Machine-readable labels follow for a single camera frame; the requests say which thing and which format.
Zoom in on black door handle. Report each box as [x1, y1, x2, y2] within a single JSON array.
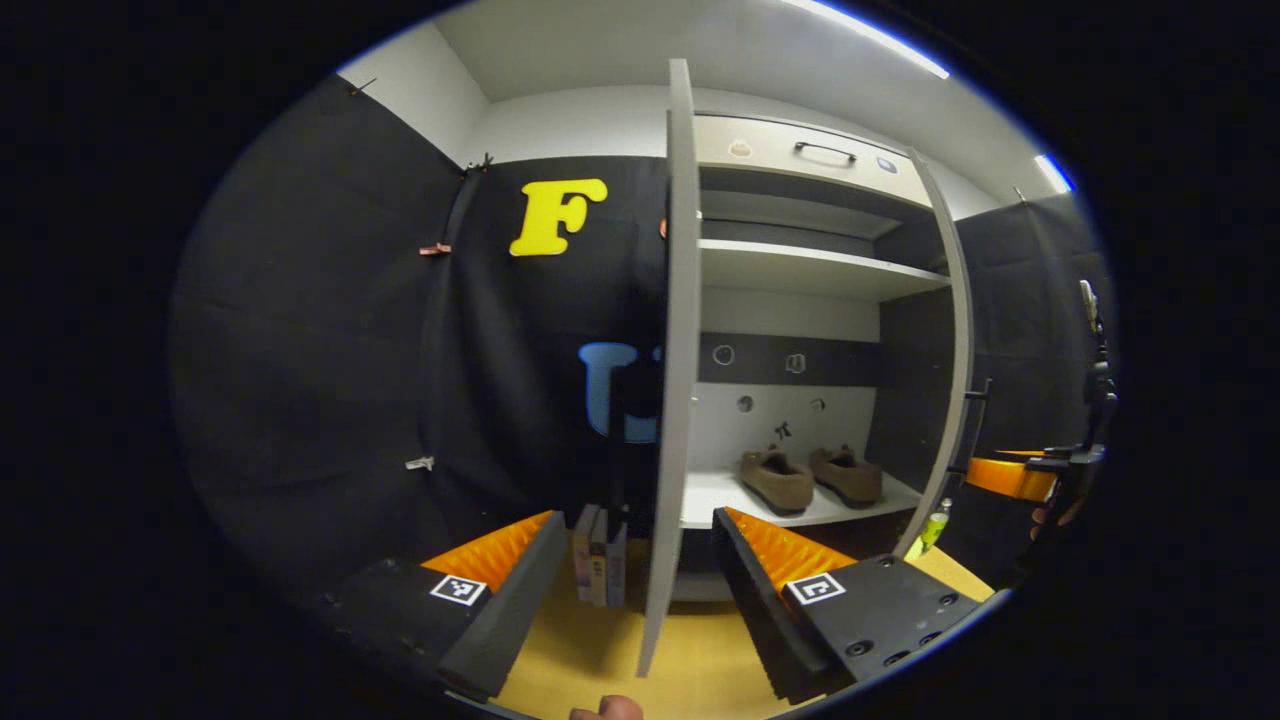
[[948, 378, 994, 476], [607, 360, 664, 526]]

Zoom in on beige cabinet drawer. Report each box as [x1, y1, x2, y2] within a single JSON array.
[[693, 113, 936, 209]]

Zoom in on black left door handle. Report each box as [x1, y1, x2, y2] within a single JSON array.
[[607, 360, 664, 526]]

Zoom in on black right door handle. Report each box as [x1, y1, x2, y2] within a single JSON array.
[[948, 378, 994, 476]]

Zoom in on long ceiling light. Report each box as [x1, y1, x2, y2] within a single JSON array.
[[780, 0, 951, 79]]

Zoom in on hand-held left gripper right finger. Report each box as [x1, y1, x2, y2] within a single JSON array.
[[712, 506, 996, 704]]

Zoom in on white shoe cabinet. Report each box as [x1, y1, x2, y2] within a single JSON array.
[[638, 58, 976, 679]]

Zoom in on black backdrop cloth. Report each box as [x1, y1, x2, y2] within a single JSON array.
[[170, 75, 1119, 601]]

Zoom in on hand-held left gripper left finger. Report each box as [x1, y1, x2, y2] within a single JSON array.
[[300, 510, 569, 703]]

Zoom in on brown fuzzy shoe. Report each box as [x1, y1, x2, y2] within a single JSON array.
[[808, 444, 885, 508], [738, 447, 816, 517]]

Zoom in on white cabinet door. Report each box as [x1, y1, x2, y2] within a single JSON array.
[[893, 148, 976, 561], [638, 58, 703, 679]]

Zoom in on plastic drink bottle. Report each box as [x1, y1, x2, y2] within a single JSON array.
[[905, 498, 953, 559]]

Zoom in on grey book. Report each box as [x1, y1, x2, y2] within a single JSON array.
[[606, 520, 629, 609]]

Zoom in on dark purple book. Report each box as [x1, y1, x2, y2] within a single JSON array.
[[588, 508, 610, 608]]

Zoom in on pale pink book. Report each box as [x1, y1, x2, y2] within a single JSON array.
[[572, 503, 593, 604]]

